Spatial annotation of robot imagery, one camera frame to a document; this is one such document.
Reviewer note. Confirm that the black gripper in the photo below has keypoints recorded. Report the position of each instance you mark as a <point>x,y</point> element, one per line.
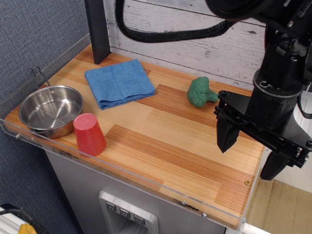
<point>267,116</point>

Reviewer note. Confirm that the green toy broccoli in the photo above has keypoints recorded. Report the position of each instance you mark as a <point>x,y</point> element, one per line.
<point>199,92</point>

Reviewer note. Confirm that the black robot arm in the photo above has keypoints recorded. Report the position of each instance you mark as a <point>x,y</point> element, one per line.
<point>286,71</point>

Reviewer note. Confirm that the blue folded cloth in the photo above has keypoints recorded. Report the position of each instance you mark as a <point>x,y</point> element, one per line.
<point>118,84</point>

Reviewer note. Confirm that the yellow object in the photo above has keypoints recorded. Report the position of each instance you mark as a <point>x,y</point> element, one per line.
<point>26,229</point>

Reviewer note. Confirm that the red plastic cup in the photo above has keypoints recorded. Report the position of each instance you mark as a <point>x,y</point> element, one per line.
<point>89,136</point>

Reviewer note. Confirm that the grey toy fridge cabinet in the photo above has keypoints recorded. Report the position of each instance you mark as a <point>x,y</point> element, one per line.
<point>82,185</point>

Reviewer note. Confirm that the stainless steel pan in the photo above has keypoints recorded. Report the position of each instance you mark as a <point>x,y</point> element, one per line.
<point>51,111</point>

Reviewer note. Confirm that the clear acrylic table guard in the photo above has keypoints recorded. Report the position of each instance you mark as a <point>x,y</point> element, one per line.
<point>162,143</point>

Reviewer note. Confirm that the black vertical post left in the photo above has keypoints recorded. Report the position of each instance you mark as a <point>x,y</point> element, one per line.
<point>97,29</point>

